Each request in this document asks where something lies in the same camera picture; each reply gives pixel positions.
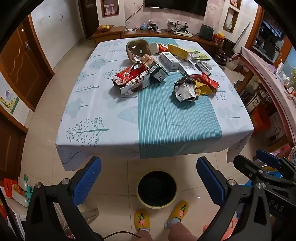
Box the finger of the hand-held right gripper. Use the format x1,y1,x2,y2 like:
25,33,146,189
233,155,285,186
256,149,296,171

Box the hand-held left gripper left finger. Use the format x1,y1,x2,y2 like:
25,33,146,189
24,156,102,241

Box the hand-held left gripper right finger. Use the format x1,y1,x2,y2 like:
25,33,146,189
196,156,272,241

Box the yellow round trash bin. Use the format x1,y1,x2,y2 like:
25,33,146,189
136,170,178,209

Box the yellow wrapper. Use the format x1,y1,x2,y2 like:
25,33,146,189
193,79,216,96

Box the silver white carton box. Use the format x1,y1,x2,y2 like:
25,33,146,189
178,59,201,76

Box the brown green milk carton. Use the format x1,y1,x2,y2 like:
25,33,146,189
135,54,169,82

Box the yellow toothpaste box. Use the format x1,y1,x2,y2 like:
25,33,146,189
167,43,193,61

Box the orange box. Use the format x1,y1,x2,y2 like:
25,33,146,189
250,105,271,131

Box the yellow embroidered slipper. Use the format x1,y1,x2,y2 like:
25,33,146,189
164,201,189,229
134,209,151,231

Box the person's right leg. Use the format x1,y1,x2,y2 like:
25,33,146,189
169,221,199,241

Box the person's leg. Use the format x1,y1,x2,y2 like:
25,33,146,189
138,228,152,241
169,221,199,241

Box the tree print tablecloth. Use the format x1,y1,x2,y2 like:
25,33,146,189
55,37,254,172

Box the red gift box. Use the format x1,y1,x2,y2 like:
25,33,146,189
3,177,23,200

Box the person's left leg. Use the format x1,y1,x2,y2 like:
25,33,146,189
138,228,152,241

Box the pink covered long counter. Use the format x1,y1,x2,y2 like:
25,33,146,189
240,46,296,149

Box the red crumpled wrapper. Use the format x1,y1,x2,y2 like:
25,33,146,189
190,72,219,91

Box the crumpled silver wrapper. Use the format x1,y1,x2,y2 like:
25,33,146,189
173,75,200,102

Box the white pot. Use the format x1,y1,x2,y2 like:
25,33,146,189
226,57,238,70

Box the striped small box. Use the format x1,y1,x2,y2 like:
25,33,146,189
195,59,213,76

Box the white brown packet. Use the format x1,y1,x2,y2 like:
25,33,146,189
120,76,151,95

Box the red snack wrapper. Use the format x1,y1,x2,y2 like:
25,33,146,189
112,65,149,86

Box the child's drawing poster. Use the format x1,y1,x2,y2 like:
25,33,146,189
0,74,20,114

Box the yellow green packet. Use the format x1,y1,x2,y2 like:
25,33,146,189
191,49,211,61

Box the mop stick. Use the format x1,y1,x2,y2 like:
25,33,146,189
232,22,251,54

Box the white box with black label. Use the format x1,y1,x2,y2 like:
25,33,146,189
160,52,179,70

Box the red basket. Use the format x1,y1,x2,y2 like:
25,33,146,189
213,32,225,45

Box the brown wooden door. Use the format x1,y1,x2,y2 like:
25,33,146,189
0,15,55,112

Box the dark green kitchen appliance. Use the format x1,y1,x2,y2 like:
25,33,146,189
199,24,213,41

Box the red paper cup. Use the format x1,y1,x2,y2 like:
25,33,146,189
149,42,168,54

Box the brown crumpled paper bowl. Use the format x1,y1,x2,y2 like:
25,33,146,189
126,39,152,63

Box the low wooden side cabinet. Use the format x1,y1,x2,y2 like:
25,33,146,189
92,26,126,45

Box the long wooden tv cabinet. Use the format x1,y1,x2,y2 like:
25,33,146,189
124,28,234,50

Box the dark wooden door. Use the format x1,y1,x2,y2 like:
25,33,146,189
77,0,100,40

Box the black television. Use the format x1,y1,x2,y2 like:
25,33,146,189
144,0,206,17

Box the black cable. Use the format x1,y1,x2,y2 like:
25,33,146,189
103,231,142,240

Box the wall niche shelf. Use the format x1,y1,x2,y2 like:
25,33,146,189
223,0,242,35

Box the pink dumbbells in wall niche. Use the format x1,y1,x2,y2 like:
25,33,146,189
102,0,119,18

